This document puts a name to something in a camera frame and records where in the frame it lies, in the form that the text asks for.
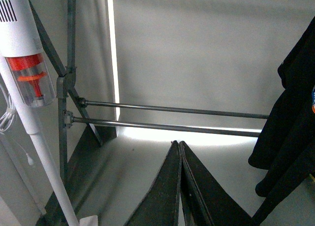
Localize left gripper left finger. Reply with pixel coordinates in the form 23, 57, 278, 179
125, 141, 182, 226

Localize white charging cable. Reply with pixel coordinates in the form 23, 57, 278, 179
0, 84, 35, 166

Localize grey metal clothes rack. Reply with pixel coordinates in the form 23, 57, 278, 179
26, 0, 270, 226

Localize white stick vacuum cleaner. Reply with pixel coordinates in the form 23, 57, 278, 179
0, 0, 100, 226

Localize black printed t-shirt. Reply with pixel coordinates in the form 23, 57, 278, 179
248, 20, 315, 226

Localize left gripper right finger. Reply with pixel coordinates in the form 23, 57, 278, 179
179, 141, 252, 226

